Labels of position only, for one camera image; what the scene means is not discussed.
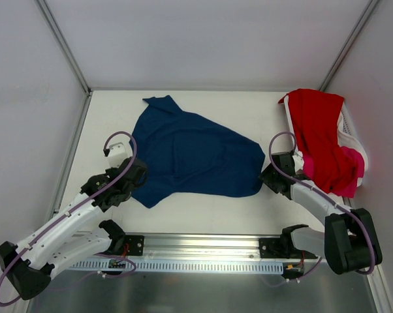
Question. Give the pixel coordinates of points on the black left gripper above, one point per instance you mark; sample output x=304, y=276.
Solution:
x=138, y=170

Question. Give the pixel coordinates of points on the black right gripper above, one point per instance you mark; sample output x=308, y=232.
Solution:
x=290, y=162

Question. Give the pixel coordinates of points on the blue t shirt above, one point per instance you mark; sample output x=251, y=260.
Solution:
x=188, y=153

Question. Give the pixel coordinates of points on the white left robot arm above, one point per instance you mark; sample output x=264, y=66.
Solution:
x=78, y=232

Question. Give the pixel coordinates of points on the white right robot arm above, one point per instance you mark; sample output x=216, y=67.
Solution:
x=348, y=242

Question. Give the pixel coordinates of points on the red t shirt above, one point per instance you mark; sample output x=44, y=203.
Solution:
x=314, y=117

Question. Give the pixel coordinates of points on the pink t shirt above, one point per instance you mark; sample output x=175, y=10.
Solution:
x=335, y=170

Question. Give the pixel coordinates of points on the white laundry basket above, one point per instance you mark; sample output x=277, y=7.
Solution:
x=350, y=144

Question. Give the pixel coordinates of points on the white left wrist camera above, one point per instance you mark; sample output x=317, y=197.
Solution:
x=116, y=154

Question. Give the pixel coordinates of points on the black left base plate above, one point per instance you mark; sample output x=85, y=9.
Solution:
x=133, y=245

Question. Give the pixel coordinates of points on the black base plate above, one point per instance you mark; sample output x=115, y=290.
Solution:
x=133, y=245
x=275, y=247

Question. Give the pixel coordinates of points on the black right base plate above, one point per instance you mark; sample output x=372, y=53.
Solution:
x=275, y=247

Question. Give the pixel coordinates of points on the aluminium mounting rail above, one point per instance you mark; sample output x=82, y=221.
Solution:
x=199, y=244

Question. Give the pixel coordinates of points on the white slotted cable duct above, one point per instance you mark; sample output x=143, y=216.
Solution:
x=180, y=266

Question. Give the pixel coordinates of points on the left aluminium frame post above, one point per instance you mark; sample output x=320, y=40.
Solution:
x=55, y=29

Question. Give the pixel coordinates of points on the aluminium frame post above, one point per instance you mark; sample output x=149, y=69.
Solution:
x=362, y=21
x=55, y=29

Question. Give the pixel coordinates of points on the right aluminium frame post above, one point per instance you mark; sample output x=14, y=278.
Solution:
x=362, y=21

